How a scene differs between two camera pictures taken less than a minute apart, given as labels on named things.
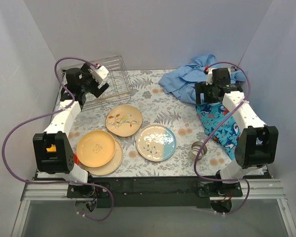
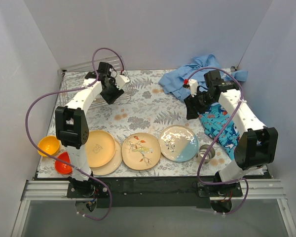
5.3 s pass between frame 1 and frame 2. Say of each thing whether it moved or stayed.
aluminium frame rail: stayed
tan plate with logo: stayed
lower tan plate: stayed
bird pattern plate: moved
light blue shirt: stayed
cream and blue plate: moved
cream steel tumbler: moved
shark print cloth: stayed
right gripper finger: moved
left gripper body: moved
